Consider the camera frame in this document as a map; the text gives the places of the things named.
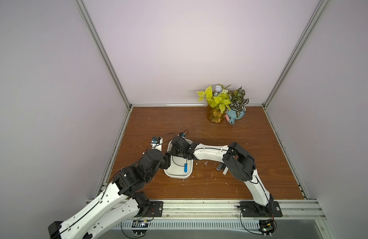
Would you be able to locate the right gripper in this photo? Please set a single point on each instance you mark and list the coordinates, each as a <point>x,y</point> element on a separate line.
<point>176,146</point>

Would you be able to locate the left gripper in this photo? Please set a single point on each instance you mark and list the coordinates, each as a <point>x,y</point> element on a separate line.
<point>166,161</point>

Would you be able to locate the white storage box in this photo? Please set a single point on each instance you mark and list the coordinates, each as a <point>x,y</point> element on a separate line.
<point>176,170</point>

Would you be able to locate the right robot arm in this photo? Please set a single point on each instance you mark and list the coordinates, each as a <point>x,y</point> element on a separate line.
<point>233,157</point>

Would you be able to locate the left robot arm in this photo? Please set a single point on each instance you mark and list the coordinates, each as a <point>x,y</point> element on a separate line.
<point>121,200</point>

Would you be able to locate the white long usb flash drive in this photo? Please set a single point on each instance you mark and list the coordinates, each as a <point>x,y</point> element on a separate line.
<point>225,171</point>

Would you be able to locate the amber vase with yellow-green plant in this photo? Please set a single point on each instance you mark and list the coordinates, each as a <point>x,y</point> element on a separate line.
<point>219,101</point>

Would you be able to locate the teal pot with patterned plant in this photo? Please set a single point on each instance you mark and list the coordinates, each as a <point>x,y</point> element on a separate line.
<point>238,105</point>

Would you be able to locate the left controller board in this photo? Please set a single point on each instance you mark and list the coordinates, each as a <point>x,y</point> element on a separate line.
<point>139,228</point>

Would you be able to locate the controller board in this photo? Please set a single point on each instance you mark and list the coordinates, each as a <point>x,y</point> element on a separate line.
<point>267,227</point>
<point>139,228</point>

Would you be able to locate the right controller board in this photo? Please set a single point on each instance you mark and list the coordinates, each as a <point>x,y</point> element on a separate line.
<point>267,227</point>

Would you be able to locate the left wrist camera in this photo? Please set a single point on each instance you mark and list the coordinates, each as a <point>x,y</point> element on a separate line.
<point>156,143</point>

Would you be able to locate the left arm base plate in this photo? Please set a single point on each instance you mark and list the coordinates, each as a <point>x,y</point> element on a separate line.
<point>155,210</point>

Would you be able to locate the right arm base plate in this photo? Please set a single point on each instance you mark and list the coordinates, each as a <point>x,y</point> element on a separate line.
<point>251,209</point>

